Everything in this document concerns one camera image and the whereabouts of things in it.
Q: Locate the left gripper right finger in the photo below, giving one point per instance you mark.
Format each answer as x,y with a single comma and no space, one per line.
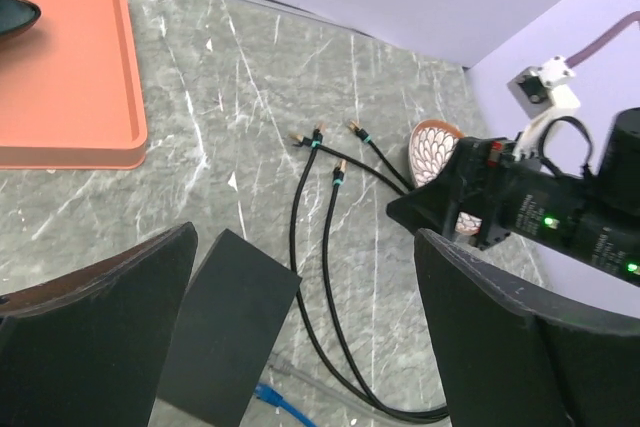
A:
510,353

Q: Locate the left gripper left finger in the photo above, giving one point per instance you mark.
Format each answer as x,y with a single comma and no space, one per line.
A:
88,348

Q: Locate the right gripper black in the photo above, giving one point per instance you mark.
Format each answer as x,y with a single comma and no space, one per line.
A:
484,181

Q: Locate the black network switch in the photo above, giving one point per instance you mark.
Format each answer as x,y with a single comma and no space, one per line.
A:
229,320

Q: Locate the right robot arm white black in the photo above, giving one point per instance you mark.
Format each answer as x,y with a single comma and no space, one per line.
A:
592,218

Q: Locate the flower patterned brown bowl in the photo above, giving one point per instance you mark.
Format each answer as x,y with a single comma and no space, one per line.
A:
431,146

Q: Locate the salmon pink tray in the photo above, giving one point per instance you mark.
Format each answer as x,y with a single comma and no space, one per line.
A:
71,94

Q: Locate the black dish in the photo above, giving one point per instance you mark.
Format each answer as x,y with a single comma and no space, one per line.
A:
17,16

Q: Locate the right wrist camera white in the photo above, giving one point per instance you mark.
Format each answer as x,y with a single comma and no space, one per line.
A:
544,94

